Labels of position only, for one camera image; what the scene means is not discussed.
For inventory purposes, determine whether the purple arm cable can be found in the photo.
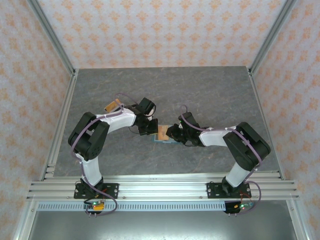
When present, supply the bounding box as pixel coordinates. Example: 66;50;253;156
70;92;141;218
181;104;263;217

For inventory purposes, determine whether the grey metal sheet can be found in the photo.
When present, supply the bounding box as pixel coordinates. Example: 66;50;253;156
14;211;308;240

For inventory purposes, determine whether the aluminium side rail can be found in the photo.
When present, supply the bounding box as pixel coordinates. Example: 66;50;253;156
247;67;286;180
39;69;80;181

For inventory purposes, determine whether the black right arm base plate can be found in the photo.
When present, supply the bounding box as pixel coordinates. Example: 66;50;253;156
206;182;251;200

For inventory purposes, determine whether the wide aluminium mounting beam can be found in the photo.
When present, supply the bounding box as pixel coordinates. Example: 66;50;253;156
26;181;300;201

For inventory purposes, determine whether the grey slotted cable duct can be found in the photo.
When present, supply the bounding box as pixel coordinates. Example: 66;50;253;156
37;202;292;212

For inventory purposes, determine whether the aluminium frame strut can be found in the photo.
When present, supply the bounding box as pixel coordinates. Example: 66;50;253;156
286;199;312;240
11;199;38;240

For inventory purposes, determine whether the aluminium table edge rail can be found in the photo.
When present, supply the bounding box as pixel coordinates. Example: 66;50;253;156
41;170;286;181

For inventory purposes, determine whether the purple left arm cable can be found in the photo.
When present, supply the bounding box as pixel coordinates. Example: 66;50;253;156
70;92;141;218

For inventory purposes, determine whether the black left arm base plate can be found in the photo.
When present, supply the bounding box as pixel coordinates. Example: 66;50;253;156
73;182;120;200

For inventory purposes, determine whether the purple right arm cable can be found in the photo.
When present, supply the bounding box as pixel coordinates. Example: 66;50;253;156
181;104;263;217

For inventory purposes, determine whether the aluminium frame post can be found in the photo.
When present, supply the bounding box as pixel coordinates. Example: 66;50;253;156
26;0;77;76
248;0;298;76

